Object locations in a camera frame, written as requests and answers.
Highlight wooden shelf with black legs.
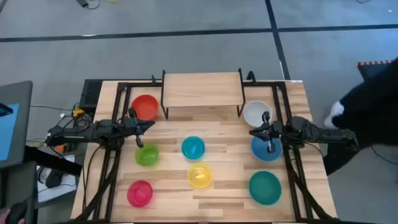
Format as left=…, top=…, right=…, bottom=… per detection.
left=160, top=68, right=247, bottom=121

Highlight black computer box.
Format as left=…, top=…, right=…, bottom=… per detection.
left=79, top=78, right=103, bottom=114

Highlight person's hand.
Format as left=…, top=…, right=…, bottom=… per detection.
left=0, top=208, right=25, bottom=224

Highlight black metal table frame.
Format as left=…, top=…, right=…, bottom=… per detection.
left=67, top=74, right=340, bottom=224

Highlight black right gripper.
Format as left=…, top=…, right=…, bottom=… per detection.
left=248, top=111, right=284, bottom=154

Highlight white paper sheet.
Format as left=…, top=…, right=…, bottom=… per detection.
left=36, top=154, right=78, bottom=203

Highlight lime green plastic bowl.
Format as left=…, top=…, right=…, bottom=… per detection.
left=134, top=142, right=160, bottom=167

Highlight grey monitor with blue screen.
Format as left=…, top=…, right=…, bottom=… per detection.
left=0, top=80, right=34, bottom=169

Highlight dark platform with hazard stripes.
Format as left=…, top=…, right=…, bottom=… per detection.
left=356, top=58, right=398, bottom=82

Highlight black computer mouse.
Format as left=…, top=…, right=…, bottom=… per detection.
left=45, top=169, right=66, bottom=189

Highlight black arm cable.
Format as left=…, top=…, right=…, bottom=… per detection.
left=80, top=144, right=104, bottom=215

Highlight dark grey desk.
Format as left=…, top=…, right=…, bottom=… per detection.
left=0, top=161, right=40, bottom=224

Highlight dark green plastic bowl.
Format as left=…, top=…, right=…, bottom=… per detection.
left=248, top=170, right=282, bottom=206

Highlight blue plastic bowl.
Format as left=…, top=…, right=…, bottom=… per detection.
left=250, top=136, right=283, bottom=163

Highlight black floor cable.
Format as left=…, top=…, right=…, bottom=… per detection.
left=369, top=144, right=398, bottom=166

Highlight person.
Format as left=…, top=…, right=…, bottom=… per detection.
left=322, top=57, right=398, bottom=177

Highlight yellow plastic bowl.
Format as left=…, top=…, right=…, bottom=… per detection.
left=187, top=162, right=214, bottom=189

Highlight cyan plastic bowl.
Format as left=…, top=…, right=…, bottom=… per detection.
left=181, top=136, right=206, bottom=161

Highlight pink plastic bowl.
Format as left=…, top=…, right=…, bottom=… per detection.
left=126, top=180, right=154, bottom=208

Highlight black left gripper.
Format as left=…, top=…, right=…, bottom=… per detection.
left=123, top=107, right=155, bottom=149

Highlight white plastic bowl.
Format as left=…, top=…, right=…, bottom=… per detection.
left=243, top=100, right=273, bottom=128

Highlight red plastic bowl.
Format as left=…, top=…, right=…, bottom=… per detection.
left=131, top=94, right=160, bottom=121

